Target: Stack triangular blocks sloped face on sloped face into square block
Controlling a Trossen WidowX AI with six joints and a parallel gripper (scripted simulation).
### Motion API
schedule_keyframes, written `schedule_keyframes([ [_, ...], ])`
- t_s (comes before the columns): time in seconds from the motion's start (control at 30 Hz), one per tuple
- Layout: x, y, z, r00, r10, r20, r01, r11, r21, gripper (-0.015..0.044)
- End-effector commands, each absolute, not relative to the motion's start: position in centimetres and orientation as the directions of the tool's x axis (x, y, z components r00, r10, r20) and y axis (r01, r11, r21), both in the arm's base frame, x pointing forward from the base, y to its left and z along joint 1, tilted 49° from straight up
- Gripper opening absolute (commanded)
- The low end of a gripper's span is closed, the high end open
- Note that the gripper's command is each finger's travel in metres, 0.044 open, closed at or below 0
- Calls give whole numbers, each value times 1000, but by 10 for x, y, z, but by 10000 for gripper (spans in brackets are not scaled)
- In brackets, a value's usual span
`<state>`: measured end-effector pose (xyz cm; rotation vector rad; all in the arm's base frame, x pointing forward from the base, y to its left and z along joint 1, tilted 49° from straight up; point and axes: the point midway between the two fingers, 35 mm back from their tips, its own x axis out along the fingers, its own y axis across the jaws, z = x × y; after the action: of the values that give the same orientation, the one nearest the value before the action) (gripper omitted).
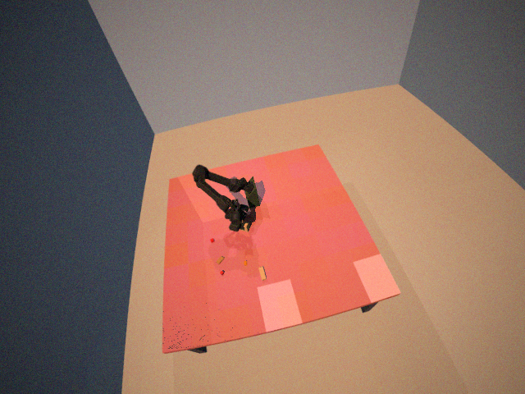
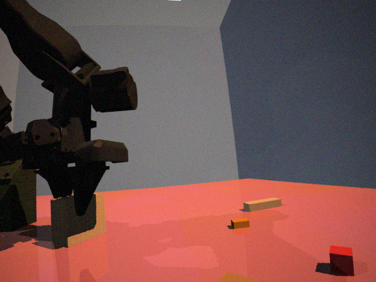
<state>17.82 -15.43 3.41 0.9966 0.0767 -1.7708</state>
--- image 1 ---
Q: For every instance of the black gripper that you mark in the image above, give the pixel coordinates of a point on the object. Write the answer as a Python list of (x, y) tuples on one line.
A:
[(243, 215)]

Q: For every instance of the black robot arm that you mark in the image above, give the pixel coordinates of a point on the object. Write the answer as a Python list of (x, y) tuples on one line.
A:
[(200, 173)]

